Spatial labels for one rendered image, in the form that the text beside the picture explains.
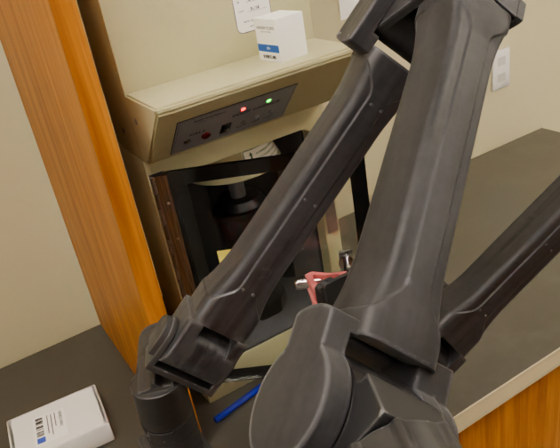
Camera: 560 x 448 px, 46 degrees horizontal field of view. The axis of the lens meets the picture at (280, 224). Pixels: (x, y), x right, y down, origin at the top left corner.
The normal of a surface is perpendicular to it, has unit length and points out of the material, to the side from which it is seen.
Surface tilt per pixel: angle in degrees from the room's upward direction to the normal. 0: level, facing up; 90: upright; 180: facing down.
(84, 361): 0
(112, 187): 90
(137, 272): 90
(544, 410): 90
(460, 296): 21
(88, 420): 0
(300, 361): 45
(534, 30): 90
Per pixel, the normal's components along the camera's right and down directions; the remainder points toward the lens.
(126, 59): 0.51, 0.32
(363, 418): -0.81, -0.47
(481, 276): -0.63, -0.61
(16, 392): -0.16, -0.87
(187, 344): 0.22, 0.34
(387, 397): 0.57, -0.77
